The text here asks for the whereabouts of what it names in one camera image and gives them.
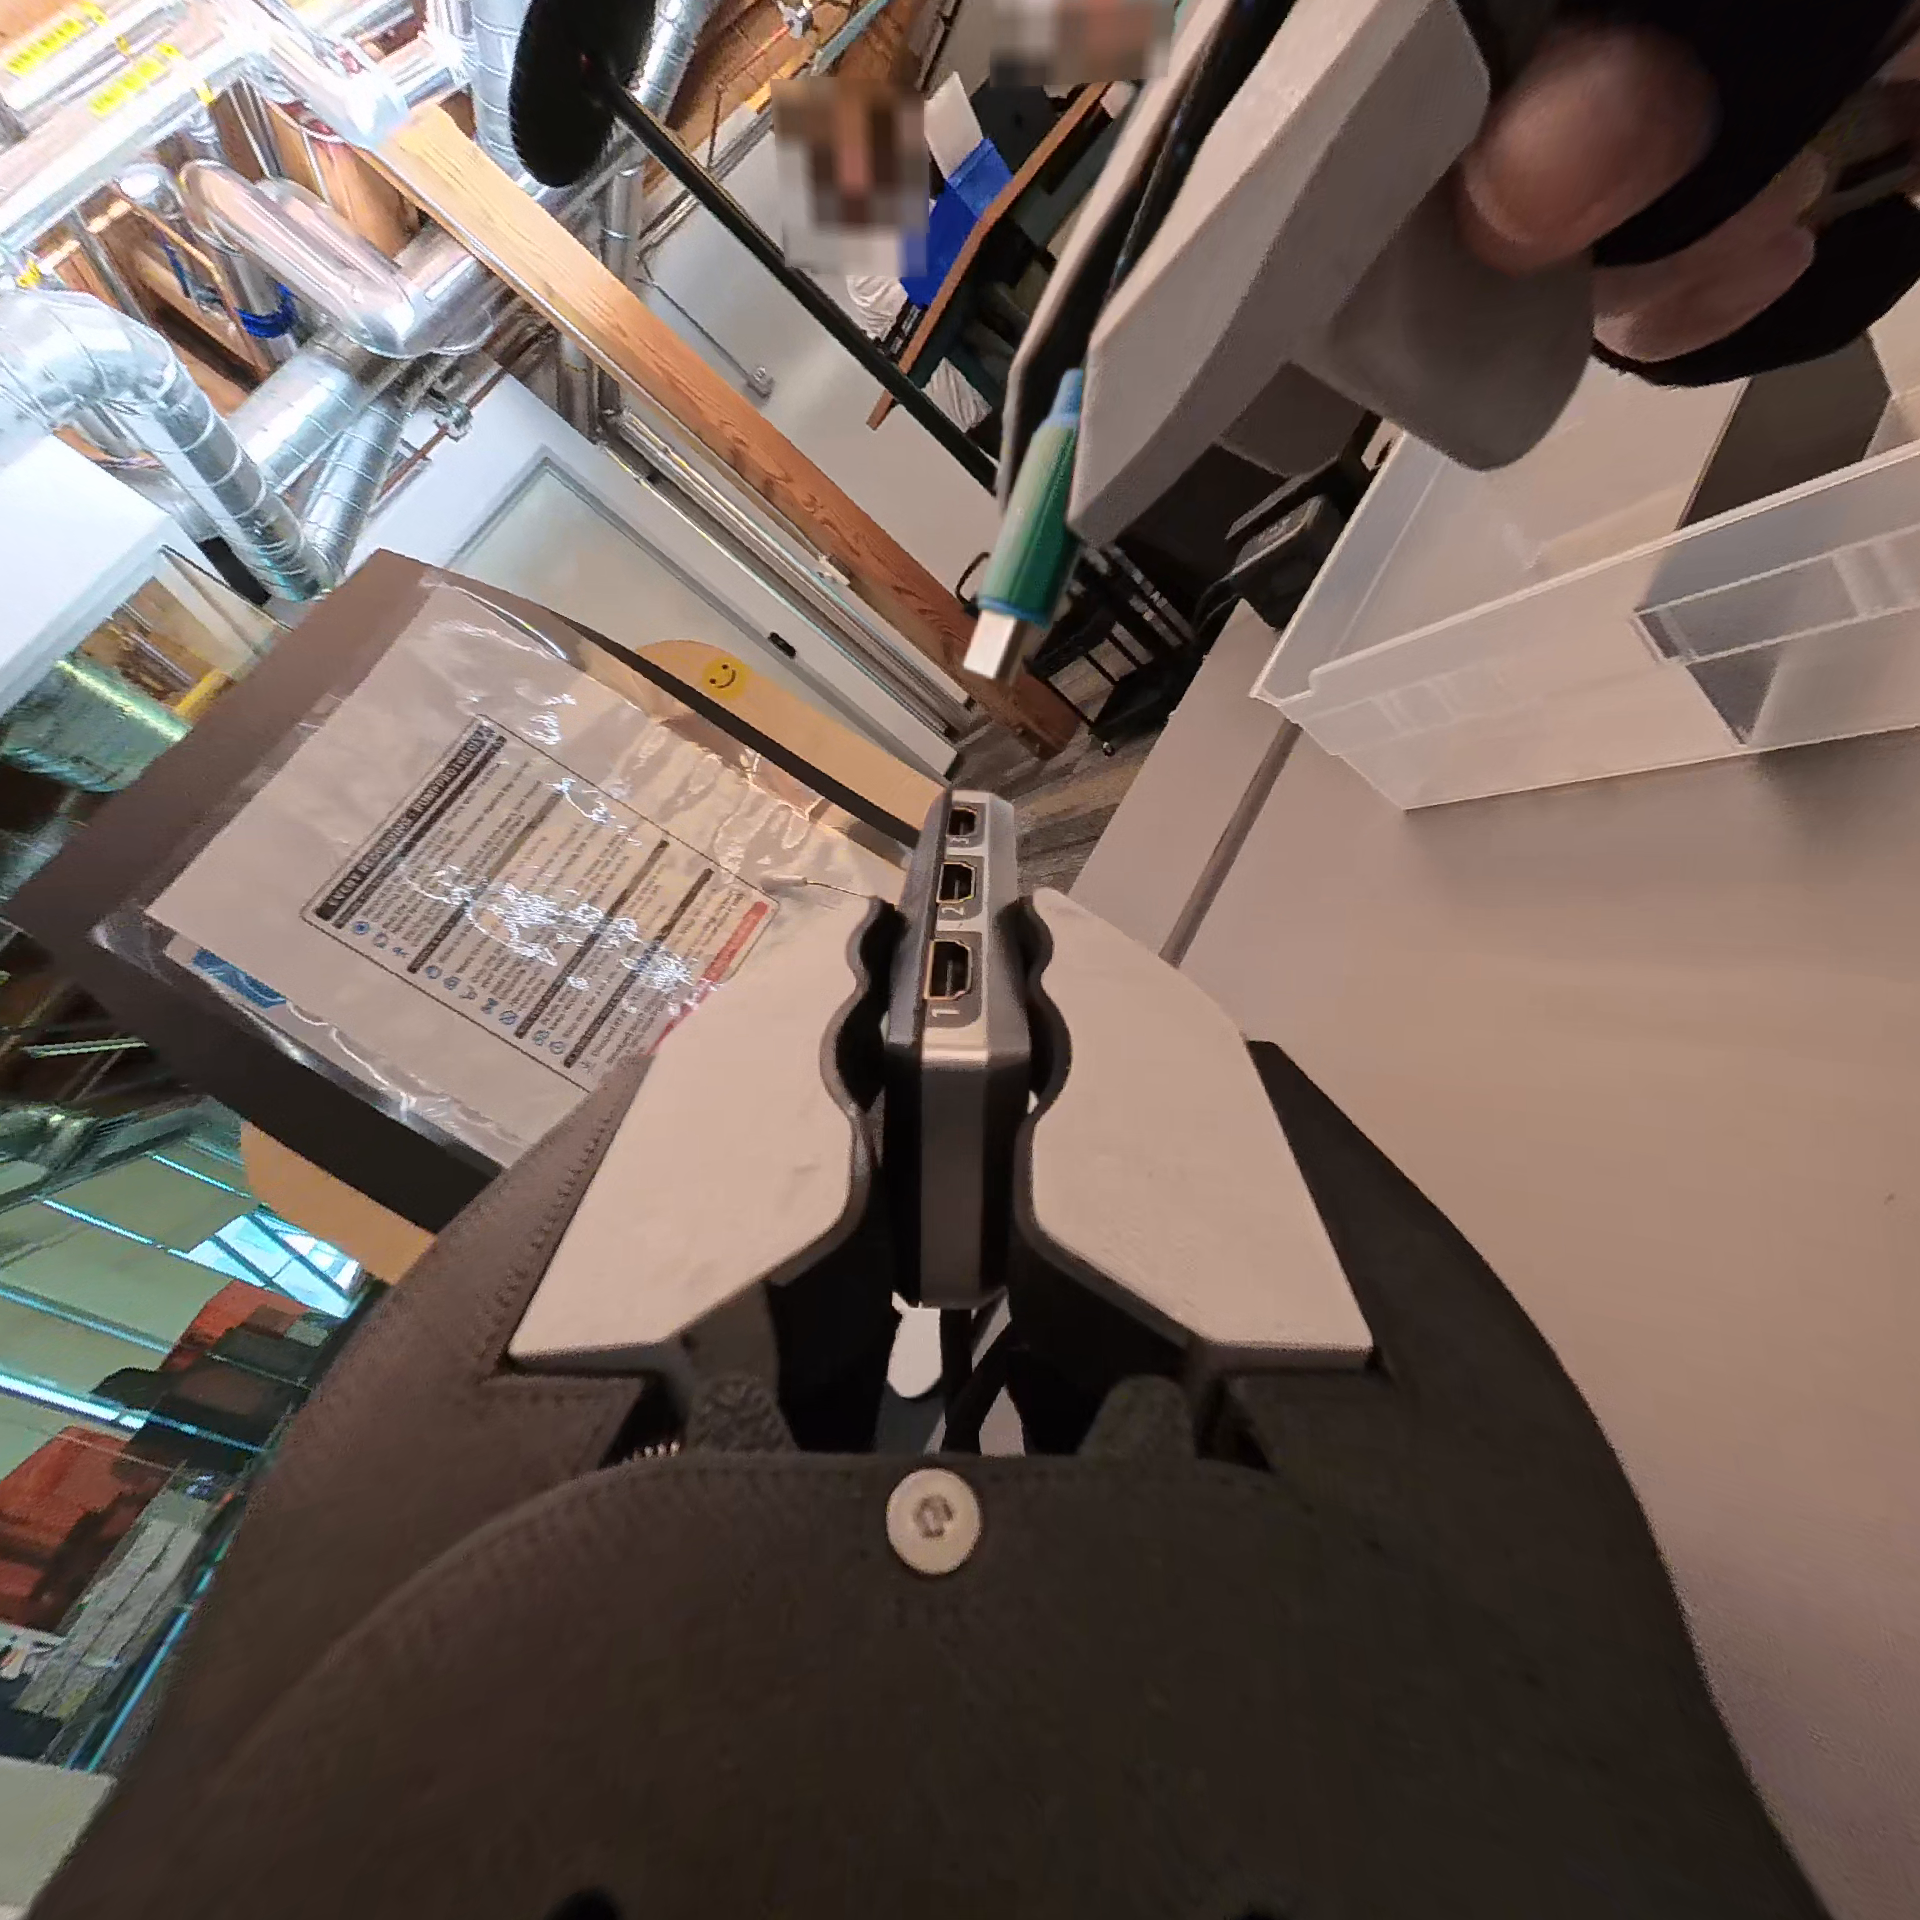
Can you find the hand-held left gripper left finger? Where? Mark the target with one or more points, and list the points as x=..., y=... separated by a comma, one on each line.
x=706, y=1186

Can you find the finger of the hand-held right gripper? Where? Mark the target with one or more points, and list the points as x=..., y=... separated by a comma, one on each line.
x=1050, y=344
x=1290, y=182

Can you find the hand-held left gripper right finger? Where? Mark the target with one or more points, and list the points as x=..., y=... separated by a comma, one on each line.
x=1186, y=1186

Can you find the grey hdmi switch box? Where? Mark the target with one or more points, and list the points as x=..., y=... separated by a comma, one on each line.
x=959, y=1173

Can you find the clear plastic organizer box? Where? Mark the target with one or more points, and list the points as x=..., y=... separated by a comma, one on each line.
x=1441, y=661

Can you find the person's right hand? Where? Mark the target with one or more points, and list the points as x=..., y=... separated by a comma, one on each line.
x=1590, y=152

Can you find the black metal workbench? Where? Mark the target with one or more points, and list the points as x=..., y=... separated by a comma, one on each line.
x=1032, y=204

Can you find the blue storage bin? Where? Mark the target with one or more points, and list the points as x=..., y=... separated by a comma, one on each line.
x=954, y=226

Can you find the printed instruction sheet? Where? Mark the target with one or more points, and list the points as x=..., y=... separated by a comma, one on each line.
x=527, y=900

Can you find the wooden ceiling beam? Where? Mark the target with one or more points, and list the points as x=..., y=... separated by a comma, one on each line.
x=675, y=376

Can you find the yellow smiley sticker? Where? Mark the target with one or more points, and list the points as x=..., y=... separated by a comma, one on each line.
x=727, y=677

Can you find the black pole with round disc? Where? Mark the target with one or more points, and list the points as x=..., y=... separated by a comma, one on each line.
x=556, y=92

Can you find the black wood-edged divider panel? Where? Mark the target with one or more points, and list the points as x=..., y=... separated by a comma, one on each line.
x=188, y=773

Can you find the red storage case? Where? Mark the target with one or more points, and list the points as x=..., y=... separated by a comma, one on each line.
x=60, y=1515

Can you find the metal ventilation duct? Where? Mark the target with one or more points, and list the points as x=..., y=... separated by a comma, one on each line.
x=135, y=389

